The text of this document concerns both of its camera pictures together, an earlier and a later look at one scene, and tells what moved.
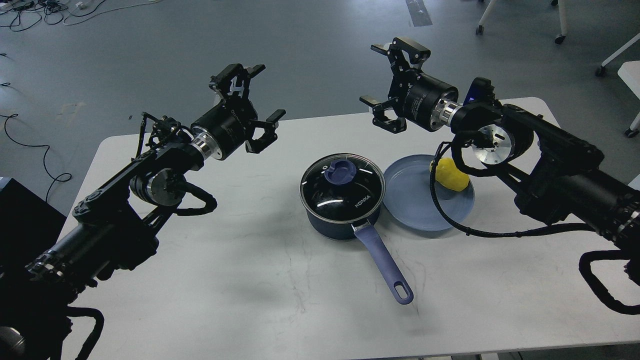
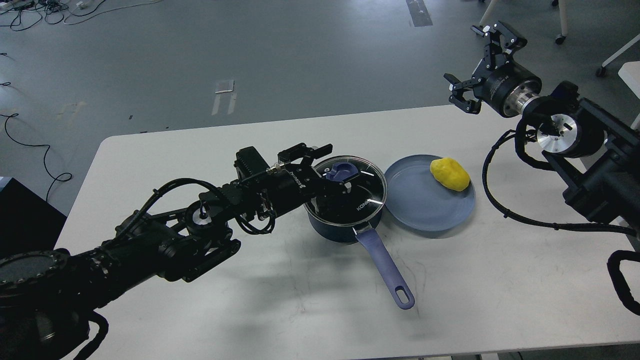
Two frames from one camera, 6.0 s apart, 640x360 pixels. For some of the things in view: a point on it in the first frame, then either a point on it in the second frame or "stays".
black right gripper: (413, 95) -> (507, 87)
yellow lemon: (448, 175) stays
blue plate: (407, 192) stays
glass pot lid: (343, 188) stays
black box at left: (29, 226) stays
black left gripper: (228, 120) -> (290, 186)
